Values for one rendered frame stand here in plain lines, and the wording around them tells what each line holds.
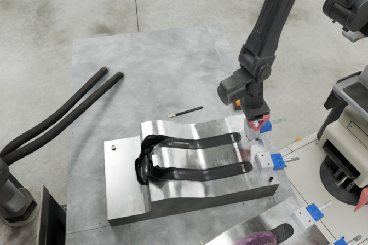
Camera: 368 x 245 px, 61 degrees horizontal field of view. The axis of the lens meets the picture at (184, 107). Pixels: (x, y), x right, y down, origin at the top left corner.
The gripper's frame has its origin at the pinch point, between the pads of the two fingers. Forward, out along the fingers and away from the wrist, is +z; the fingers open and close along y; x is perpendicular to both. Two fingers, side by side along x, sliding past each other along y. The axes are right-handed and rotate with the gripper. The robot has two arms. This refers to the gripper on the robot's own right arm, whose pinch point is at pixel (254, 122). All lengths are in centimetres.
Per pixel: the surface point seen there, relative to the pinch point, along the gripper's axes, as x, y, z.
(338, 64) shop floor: 110, -118, 95
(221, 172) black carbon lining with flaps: -14.1, 10.6, 5.8
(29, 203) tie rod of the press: -71, 7, 1
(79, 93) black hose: -56, -31, -6
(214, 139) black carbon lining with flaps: -13.1, -0.8, 3.9
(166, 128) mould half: -26.8, -4.2, -3.4
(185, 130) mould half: -21.2, -4.9, 0.6
